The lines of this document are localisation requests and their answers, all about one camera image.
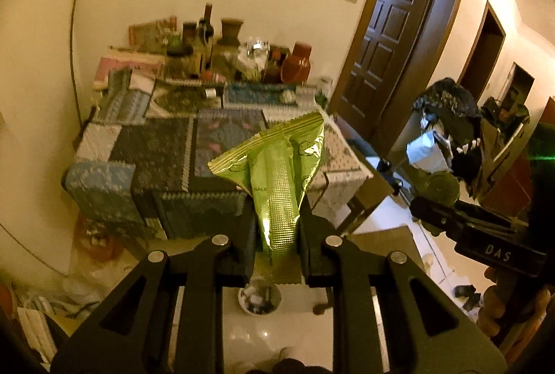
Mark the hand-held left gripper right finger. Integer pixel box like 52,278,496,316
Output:
299,198,508,374

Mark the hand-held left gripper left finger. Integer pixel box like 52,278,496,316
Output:
50,201,256,374

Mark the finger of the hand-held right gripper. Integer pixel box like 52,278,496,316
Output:
410,196,469,238
451,201,530,228

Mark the white bowl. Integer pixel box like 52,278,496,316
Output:
238,276,280,316

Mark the green snack packet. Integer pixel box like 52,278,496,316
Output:
208,111,326,286

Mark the person's right hand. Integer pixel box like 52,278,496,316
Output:
479,283,555,351

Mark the green round tin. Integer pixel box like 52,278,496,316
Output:
422,173,460,205

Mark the white low stand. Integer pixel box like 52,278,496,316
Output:
351,201,434,292

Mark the dark shoe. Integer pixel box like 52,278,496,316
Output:
453,283,483,312

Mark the white plastic bag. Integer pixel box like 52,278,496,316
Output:
407,130,452,173

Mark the patchwork tablecloth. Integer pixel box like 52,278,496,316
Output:
63,66,374,240

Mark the dark clothes pile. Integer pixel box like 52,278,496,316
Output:
412,78,482,141

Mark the red basin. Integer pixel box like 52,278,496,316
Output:
74,213,123,263

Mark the clear glass jar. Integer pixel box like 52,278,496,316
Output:
316,77,334,106

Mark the red sauce bottle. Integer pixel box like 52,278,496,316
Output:
264,49,282,84

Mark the red thermos jug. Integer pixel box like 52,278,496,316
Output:
281,42,313,86

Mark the dark brown panel door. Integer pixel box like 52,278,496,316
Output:
336,0,436,127

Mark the beige ceramic jar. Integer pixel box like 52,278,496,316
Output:
214,44,239,75

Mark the labelled brown liquor bottle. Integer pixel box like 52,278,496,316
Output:
193,27,213,73

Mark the black-lidded glass jar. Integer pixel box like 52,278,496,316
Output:
166,44,194,75

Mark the crumpled silver foil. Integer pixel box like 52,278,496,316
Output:
245,38,270,58

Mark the pink patterned box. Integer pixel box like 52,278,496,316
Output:
94,55,165,86

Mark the brown ceramic vase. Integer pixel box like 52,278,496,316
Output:
220,19,244,47

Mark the dark brown jar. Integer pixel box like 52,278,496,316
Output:
182,22,198,49

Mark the dark wine bottle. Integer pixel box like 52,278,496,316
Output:
198,3,215,54

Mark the stack of white papers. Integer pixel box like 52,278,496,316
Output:
17,296,57,357

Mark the red patterned snack bag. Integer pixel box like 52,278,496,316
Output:
129,15,178,49

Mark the thin dark stick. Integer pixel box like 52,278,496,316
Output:
69,0,85,127

